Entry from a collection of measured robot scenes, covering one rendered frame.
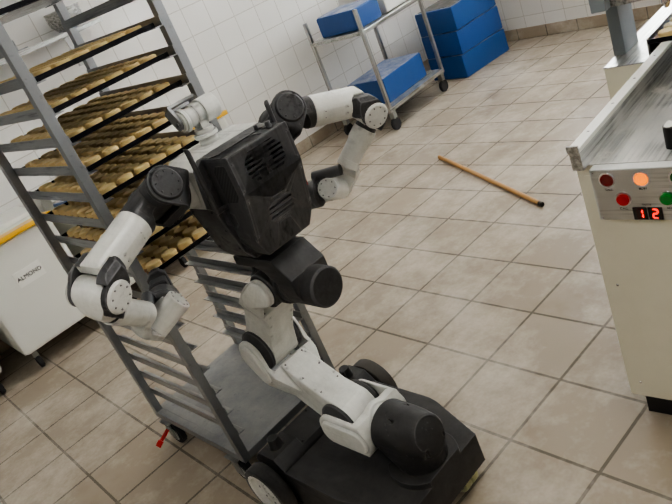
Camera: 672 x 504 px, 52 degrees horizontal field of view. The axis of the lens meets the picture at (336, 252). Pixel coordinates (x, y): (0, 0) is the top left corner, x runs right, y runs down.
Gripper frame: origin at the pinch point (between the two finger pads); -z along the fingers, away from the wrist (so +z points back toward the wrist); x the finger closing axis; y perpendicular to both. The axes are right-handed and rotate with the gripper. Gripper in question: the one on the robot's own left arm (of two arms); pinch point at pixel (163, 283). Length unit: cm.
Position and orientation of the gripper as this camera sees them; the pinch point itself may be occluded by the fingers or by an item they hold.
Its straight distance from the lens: 205.0
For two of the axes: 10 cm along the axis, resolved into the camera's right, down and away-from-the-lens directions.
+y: -9.0, 4.3, -0.9
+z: 2.5, 3.4, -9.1
